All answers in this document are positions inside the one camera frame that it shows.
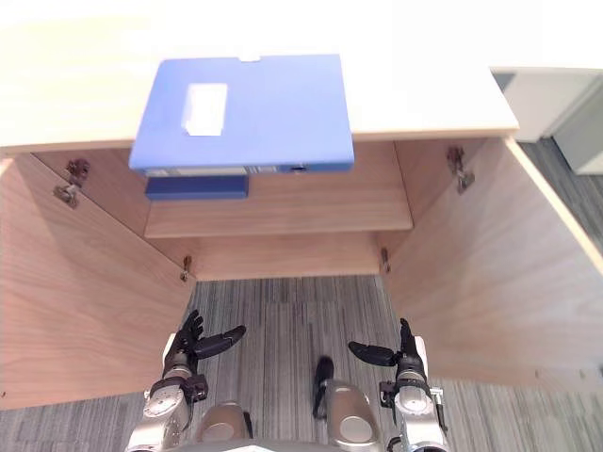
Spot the blue file folder box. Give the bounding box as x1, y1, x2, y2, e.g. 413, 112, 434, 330
128, 53, 356, 176

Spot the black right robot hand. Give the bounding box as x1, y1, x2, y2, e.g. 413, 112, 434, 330
348, 318, 428, 373

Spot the wooden office cabinet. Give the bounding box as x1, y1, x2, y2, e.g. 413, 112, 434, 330
0, 18, 520, 283

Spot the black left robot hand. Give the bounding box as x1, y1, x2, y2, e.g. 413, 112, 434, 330
165, 309, 248, 368

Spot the white furniture unit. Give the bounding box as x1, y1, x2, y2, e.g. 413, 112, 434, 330
489, 66, 603, 176

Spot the dark blue folder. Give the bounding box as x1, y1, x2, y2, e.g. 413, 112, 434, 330
144, 175, 251, 202

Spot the wooden cabinet door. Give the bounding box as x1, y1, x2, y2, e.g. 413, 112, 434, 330
0, 153, 194, 411
379, 135, 603, 395

